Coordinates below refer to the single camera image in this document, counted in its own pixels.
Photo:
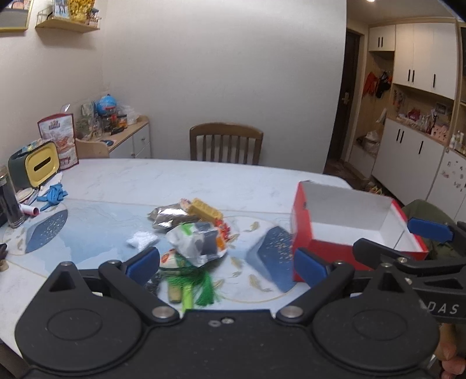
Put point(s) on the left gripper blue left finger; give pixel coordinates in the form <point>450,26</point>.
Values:
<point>131,276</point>

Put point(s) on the framed wall picture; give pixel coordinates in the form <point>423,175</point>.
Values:
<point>15,17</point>

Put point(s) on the dark glass jar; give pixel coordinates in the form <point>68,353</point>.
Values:
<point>9,203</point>

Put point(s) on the blue cloth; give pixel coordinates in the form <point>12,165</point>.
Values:
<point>52,197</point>

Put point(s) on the brown wooden chair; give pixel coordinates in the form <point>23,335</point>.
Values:
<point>226,143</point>

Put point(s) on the red white cardboard box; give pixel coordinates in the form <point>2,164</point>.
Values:
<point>328,220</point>

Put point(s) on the silver foil snack bag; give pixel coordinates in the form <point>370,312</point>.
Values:
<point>165,218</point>

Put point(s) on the white plastic packet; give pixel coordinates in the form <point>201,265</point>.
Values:
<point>199,242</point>

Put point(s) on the white drawer cabinet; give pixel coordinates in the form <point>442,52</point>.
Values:
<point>133,142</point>

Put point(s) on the white wall cabinet unit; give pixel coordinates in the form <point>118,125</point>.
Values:
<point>410,130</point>

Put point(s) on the embroidered sachet green tassel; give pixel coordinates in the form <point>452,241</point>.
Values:
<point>188,285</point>

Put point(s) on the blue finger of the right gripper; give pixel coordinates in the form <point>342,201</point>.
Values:
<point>440,232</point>
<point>372,254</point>

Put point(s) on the yellow rectangular box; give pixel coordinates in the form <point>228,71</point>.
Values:
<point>204,211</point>

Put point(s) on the yellow green tissue box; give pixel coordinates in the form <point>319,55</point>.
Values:
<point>32,168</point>

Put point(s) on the small clear white bag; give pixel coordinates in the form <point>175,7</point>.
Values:
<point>142,240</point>

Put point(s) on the wooden wall shelf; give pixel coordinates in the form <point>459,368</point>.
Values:
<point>47,19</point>

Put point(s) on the person's right hand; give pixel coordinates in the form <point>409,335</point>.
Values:
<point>446,352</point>

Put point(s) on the olive green jacket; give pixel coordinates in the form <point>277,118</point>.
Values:
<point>426,211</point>

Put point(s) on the blue globe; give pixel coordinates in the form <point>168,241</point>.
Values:
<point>105,105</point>

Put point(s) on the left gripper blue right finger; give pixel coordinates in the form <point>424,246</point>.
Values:
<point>321,275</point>

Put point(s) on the orange red keychain toy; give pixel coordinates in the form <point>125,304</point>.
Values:
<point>224,232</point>

